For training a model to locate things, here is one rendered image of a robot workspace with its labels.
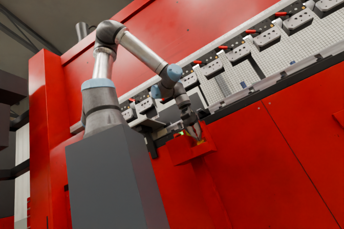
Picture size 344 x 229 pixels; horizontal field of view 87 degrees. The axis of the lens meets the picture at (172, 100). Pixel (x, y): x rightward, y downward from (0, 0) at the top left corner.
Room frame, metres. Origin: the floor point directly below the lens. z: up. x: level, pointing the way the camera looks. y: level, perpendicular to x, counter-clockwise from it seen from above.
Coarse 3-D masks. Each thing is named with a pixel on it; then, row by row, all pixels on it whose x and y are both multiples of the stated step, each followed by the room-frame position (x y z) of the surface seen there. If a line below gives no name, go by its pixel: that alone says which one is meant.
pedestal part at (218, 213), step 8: (192, 160) 0.93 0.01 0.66; (200, 160) 0.93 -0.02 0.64; (192, 168) 0.94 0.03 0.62; (200, 168) 0.93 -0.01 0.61; (200, 176) 0.93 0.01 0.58; (208, 176) 0.92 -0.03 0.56; (200, 184) 0.94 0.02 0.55; (208, 184) 0.93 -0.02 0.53; (208, 192) 0.93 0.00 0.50; (216, 192) 0.94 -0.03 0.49; (208, 200) 0.93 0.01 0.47; (216, 200) 0.93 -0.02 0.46; (208, 208) 0.94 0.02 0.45; (216, 208) 0.93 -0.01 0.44; (224, 208) 0.97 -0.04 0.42; (216, 216) 0.93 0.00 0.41; (224, 216) 0.92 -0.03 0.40; (216, 224) 0.94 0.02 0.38; (224, 224) 0.93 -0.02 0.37
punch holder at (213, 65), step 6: (210, 54) 1.13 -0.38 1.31; (216, 54) 1.12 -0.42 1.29; (198, 60) 1.16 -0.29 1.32; (204, 60) 1.15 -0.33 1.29; (210, 60) 1.14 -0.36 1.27; (216, 60) 1.12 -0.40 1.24; (204, 66) 1.15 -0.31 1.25; (210, 66) 1.15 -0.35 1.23; (216, 66) 1.13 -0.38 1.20; (222, 66) 1.13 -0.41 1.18; (204, 72) 1.16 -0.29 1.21; (210, 72) 1.14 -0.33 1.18; (216, 72) 1.16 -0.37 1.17; (222, 72) 1.20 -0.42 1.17; (210, 78) 1.22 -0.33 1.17
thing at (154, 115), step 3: (150, 108) 1.34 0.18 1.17; (153, 108) 1.33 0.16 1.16; (156, 108) 1.33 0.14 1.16; (147, 111) 1.35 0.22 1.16; (150, 111) 1.34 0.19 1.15; (153, 111) 1.33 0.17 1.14; (156, 111) 1.33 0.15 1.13; (147, 114) 1.35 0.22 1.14; (150, 114) 1.34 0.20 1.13; (153, 114) 1.33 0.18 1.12; (156, 114) 1.33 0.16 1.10; (147, 117) 1.35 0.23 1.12; (150, 117) 1.34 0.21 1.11; (153, 117) 1.35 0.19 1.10; (156, 117) 1.34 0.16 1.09
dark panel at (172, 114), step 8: (192, 96) 1.75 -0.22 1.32; (176, 104) 1.81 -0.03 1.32; (192, 104) 1.76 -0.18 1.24; (200, 104) 1.74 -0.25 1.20; (160, 112) 1.86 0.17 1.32; (168, 112) 1.84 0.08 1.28; (176, 112) 1.82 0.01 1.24; (160, 120) 1.87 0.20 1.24; (168, 120) 1.85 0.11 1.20; (176, 120) 1.82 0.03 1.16; (144, 136) 1.94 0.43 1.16
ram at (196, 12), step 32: (160, 0) 1.18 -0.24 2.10; (192, 0) 1.11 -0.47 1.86; (224, 0) 1.05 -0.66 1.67; (256, 0) 1.00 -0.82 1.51; (160, 32) 1.21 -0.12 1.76; (192, 32) 1.14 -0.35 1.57; (224, 32) 1.09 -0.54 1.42; (128, 64) 1.32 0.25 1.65; (192, 64) 1.22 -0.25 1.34; (128, 96) 1.35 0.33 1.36
